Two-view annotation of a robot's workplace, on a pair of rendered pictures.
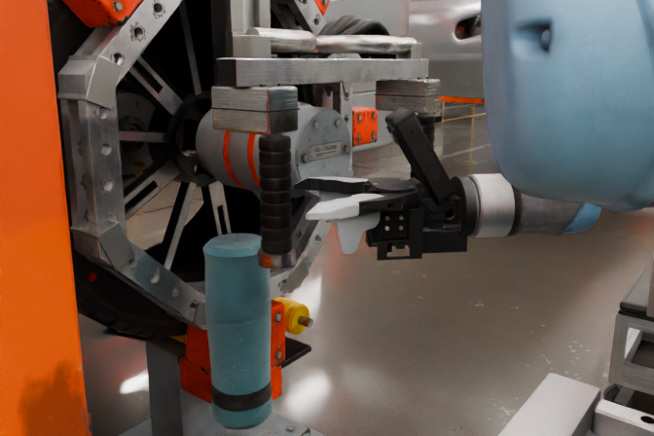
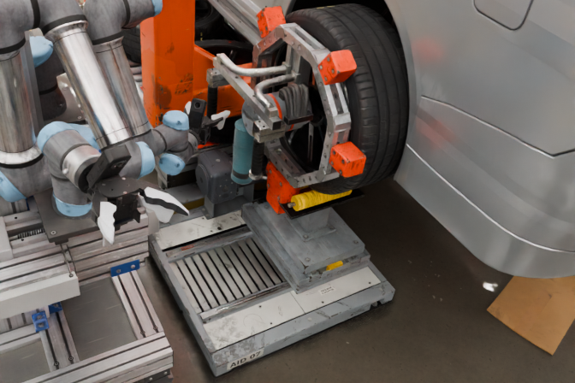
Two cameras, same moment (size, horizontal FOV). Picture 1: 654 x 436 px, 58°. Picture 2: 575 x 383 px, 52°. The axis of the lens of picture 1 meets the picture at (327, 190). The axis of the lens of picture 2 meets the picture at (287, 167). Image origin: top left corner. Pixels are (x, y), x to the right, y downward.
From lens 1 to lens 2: 2.31 m
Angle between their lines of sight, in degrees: 95
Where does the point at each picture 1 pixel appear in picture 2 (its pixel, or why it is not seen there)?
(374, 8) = (494, 142)
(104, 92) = (255, 55)
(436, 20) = not seen: outside the picture
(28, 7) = (152, 21)
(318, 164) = (247, 119)
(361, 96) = (456, 193)
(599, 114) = not seen: hidden behind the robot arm
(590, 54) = not seen: hidden behind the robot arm
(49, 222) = (153, 52)
